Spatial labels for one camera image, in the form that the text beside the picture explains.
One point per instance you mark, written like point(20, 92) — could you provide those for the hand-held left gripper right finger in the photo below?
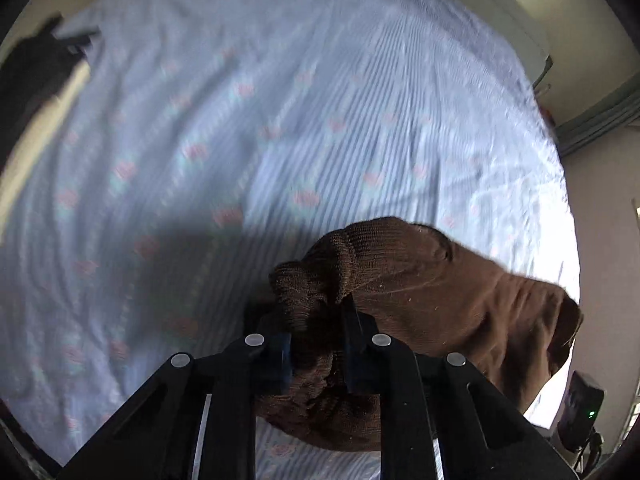
point(354, 360)

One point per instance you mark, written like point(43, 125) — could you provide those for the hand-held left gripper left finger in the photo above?
point(280, 360)

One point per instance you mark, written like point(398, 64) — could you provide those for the brown knit pants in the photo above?
point(425, 300)

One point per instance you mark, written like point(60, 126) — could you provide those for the blue striped floral bed sheet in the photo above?
point(300, 110)

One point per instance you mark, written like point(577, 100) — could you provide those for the grey-green curtain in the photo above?
point(595, 120)

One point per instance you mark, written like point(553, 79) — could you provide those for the dark cloth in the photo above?
point(30, 80)

